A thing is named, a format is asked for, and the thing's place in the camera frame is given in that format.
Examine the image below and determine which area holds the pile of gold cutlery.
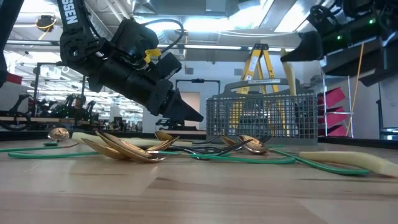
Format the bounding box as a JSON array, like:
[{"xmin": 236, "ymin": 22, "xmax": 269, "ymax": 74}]
[{"xmin": 0, "ymin": 129, "xmax": 398, "ymax": 149}]

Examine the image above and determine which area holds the yellow stepladder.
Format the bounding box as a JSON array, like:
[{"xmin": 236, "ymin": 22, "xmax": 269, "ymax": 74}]
[{"xmin": 228, "ymin": 42, "xmax": 287, "ymax": 138}]

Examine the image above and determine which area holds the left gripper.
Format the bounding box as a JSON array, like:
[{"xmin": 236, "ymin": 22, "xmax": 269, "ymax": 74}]
[{"xmin": 88, "ymin": 58, "xmax": 205, "ymax": 123}]

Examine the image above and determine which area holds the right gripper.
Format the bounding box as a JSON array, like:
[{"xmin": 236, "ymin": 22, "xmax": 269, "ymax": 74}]
[{"xmin": 279, "ymin": 3, "xmax": 355, "ymax": 62}]

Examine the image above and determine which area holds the metal ceiling duct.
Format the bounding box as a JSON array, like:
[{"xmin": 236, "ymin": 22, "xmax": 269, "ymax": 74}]
[{"xmin": 133, "ymin": 0, "xmax": 240, "ymax": 18}]

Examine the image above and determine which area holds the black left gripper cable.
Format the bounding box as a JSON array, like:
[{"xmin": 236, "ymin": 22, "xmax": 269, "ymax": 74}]
[{"xmin": 139, "ymin": 18, "xmax": 186, "ymax": 54}]

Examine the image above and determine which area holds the yellow cable clip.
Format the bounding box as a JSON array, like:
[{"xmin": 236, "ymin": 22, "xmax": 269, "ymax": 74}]
[{"xmin": 143, "ymin": 47, "xmax": 162, "ymax": 64}]

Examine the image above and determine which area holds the ceiling cable reel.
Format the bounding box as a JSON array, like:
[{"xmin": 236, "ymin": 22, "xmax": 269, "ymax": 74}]
[{"xmin": 35, "ymin": 14, "xmax": 58, "ymax": 34}]

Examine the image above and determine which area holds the ceiling light strip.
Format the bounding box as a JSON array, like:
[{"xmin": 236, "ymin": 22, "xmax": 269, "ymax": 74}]
[{"xmin": 157, "ymin": 43, "xmax": 307, "ymax": 54}]

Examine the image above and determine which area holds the grey mesh cutlery basket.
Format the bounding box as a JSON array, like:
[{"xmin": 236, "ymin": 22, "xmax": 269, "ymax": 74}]
[{"xmin": 205, "ymin": 78, "xmax": 320, "ymax": 146}]

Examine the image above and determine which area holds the black background gantry frame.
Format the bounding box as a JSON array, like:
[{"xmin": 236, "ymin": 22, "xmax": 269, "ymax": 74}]
[{"xmin": 175, "ymin": 78, "xmax": 221, "ymax": 131}]

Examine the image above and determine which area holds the red storage bin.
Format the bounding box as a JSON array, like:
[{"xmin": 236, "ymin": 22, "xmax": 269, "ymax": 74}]
[
  {"xmin": 317, "ymin": 106, "xmax": 349, "ymax": 128},
  {"xmin": 325, "ymin": 124, "xmax": 349, "ymax": 138},
  {"xmin": 6, "ymin": 73, "xmax": 24, "ymax": 85},
  {"xmin": 317, "ymin": 86, "xmax": 346, "ymax": 109}
]

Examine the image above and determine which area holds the background robot workstation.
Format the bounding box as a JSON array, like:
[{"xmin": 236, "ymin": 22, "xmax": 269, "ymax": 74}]
[{"xmin": 0, "ymin": 60, "xmax": 103, "ymax": 132}]

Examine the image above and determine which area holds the orange hanging cable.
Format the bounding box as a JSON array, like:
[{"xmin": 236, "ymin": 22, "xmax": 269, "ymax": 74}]
[{"xmin": 345, "ymin": 43, "xmax": 365, "ymax": 138}]

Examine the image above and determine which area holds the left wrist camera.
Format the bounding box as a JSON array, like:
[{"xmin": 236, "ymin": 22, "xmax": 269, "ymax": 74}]
[{"xmin": 154, "ymin": 52, "xmax": 183, "ymax": 80}]

